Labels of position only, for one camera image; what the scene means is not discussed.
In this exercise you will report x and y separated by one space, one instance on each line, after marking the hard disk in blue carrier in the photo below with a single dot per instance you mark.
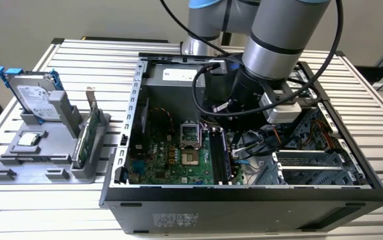
34 95

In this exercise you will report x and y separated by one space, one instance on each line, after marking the green motherboard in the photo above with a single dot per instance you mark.
164 172

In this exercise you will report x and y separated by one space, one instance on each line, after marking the black case fan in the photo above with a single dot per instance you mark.
143 125

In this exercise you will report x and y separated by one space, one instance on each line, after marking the metal disk bay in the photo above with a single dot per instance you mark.
309 168

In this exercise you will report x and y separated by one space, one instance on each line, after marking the RAM stick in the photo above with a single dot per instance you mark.
34 158
227 155

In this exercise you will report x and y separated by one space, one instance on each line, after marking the black RAM slot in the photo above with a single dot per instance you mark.
216 156

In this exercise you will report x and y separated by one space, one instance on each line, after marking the silver CPU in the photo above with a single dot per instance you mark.
29 138

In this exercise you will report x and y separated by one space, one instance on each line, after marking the black PC case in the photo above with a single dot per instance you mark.
211 215

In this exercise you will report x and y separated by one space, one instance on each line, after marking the grey power supply unit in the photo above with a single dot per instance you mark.
175 100

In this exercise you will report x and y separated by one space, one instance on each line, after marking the grey parts rack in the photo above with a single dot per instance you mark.
54 148

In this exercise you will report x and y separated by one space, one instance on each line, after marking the green graphics card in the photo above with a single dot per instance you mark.
89 130

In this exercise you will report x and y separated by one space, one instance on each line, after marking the thin metal locking lever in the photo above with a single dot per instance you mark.
200 136

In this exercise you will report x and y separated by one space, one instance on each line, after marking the CPU socket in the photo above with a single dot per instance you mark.
191 159

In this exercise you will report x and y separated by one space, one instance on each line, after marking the small pale wrist camera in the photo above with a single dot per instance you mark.
220 66

